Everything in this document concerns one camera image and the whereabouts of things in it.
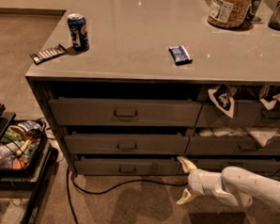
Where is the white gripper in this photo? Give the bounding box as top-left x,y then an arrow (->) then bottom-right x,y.
177,156 -> 227,205

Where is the grey drawer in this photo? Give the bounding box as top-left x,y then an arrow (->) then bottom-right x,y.
186,136 -> 280,156
64,132 -> 189,155
190,158 -> 280,181
195,100 -> 280,128
48,97 -> 201,127
74,158 -> 179,176

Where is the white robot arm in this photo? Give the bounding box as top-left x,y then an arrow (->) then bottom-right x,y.
177,156 -> 280,213

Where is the grey drawer cabinet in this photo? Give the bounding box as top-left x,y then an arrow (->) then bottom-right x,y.
26,0 -> 280,174

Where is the white plastic bag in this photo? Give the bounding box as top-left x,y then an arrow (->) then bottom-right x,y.
197,127 -> 280,147

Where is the black and white chip bag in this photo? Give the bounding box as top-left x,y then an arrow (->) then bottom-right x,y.
208,85 -> 235,118

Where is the blue snack packet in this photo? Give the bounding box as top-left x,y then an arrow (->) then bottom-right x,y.
168,45 -> 193,65

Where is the black bin of snacks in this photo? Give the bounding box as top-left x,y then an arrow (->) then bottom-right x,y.
0,120 -> 46,174

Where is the large jar of nuts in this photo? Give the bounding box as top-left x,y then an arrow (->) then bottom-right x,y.
207,0 -> 251,29

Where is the blue pepsi can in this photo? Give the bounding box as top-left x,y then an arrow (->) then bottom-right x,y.
68,13 -> 90,52

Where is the dark snack bar wrapper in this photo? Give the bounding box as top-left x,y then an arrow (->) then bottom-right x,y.
30,44 -> 67,65

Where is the dark glass stand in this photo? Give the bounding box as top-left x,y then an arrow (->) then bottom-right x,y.
245,0 -> 261,23

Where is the black floor cable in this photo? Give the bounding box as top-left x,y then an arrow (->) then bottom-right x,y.
63,165 -> 190,224

